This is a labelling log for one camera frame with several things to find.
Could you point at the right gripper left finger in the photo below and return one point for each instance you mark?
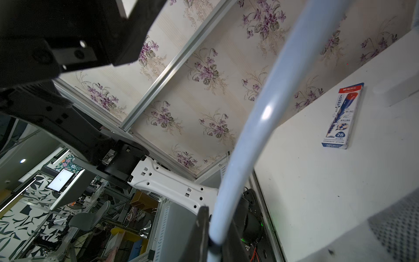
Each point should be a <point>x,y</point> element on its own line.
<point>198,241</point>

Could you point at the white steel clothes rack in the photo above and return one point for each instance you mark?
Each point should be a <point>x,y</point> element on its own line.
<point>397,87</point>

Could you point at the black white checkered scarf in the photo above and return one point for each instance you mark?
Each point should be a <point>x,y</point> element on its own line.
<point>391,235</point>

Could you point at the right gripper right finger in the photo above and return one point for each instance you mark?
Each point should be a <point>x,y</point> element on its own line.
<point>233,249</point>

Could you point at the blue red pencil box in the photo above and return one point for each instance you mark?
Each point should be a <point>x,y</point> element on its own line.
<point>338,133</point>

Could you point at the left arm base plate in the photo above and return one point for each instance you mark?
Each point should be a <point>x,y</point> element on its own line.
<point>252,230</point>

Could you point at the light blue plastic hanger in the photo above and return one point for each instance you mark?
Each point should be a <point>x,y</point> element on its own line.
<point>309,34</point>

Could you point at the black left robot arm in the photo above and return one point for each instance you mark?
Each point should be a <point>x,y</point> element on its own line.
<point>40,41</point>

